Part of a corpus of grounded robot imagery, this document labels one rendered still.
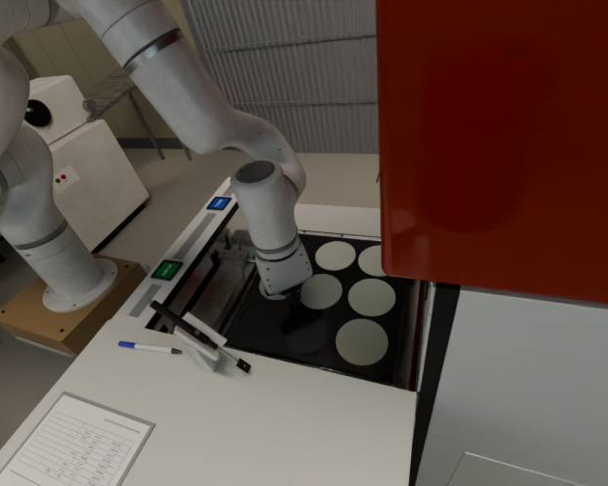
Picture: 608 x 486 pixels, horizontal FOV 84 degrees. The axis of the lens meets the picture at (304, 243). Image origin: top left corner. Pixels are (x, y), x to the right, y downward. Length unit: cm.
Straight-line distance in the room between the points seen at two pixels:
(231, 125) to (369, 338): 45
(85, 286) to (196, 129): 65
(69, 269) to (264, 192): 63
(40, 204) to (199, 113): 54
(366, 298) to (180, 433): 42
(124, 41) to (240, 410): 53
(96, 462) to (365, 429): 40
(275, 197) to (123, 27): 27
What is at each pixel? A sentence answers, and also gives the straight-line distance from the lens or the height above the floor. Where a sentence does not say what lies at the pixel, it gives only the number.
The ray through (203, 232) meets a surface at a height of 96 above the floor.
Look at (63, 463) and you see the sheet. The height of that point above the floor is 97.
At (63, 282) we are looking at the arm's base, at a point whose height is 97.
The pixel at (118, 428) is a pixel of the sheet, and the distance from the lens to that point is 68.
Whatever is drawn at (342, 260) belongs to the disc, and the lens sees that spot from 81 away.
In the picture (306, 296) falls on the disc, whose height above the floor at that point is 90.
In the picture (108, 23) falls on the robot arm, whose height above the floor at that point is 145.
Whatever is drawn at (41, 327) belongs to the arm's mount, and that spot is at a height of 90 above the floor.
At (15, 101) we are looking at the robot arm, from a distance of 75.
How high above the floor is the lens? 149
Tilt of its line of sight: 42 degrees down
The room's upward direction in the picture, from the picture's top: 13 degrees counter-clockwise
